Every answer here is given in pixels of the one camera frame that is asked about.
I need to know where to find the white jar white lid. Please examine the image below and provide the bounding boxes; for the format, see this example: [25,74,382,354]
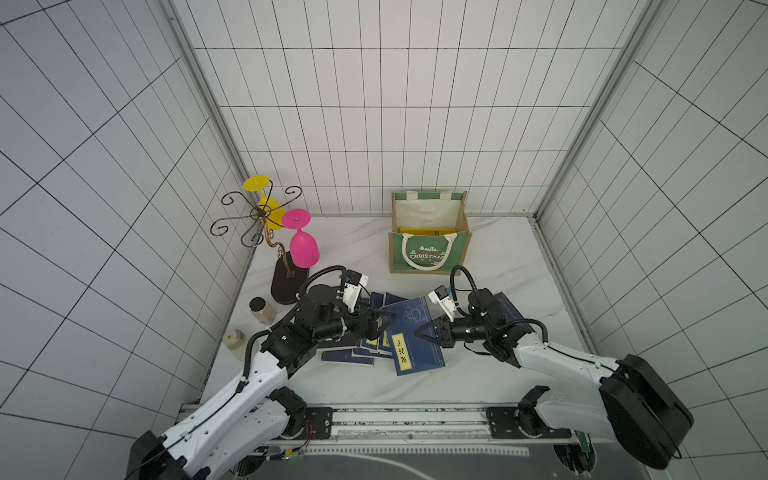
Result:
[222,328,248,362]

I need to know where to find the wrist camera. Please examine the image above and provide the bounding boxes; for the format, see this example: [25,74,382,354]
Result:
[428,285,458,322]
[341,270,369,313]

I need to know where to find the aluminium mounting rail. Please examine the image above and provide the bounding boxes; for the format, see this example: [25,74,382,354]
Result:
[272,403,591,446]

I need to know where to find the pink plastic wine glass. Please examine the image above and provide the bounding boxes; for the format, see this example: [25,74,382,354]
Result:
[282,209,320,269]

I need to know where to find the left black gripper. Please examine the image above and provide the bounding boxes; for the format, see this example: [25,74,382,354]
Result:
[315,300,396,341]

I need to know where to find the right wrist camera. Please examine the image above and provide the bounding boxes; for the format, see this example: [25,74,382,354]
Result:
[428,285,458,322]

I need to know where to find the metal scroll glass rack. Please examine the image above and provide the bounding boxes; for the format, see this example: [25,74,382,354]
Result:
[209,185,309,305]

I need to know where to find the dark navy thin book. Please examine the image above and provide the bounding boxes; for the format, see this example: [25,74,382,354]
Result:
[490,293,524,328]

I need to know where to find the yellow book purple picture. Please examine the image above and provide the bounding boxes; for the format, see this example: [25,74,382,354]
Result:
[398,227,457,236]

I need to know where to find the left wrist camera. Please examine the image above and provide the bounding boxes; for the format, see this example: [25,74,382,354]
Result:
[341,270,369,313]

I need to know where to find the navy book at bottom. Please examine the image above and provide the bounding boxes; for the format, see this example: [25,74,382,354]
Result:
[321,349,375,367]

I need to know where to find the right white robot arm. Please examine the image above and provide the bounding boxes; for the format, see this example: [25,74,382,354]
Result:
[415,287,694,470]

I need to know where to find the small jar black lid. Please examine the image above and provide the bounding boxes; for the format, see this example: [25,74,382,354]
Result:
[249,297,276,326]

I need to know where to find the green jute canvas bag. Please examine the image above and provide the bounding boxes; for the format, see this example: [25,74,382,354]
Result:
[389,191,472,275]

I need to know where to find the yellow plastic wine glass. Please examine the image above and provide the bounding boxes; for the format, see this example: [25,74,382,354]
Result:
[243,175,285,231]

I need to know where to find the blue book yellow label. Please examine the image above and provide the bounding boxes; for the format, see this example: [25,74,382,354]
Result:
[359,292,392,358]

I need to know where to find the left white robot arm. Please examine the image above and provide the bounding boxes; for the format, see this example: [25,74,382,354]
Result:
[125,285,395,479]

